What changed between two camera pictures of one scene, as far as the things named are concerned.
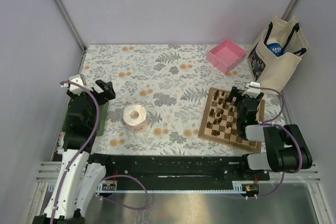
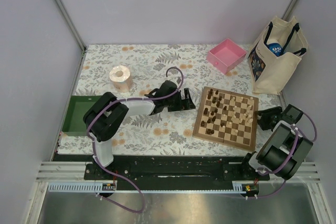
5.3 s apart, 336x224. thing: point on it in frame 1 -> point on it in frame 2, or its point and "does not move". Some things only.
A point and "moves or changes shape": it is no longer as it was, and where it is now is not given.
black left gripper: (108, 93) -> (182, 104)
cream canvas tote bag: (277, 53) does not move
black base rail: (178, 168) does not move
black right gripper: (235, 93) -> (264, 114)
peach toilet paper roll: (135, 117) -> (122, 78)
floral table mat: (160, 92) does not move
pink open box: (226, 56) does not move
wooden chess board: (219, 120) moves or changes shape
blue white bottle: (274, 46) does not move
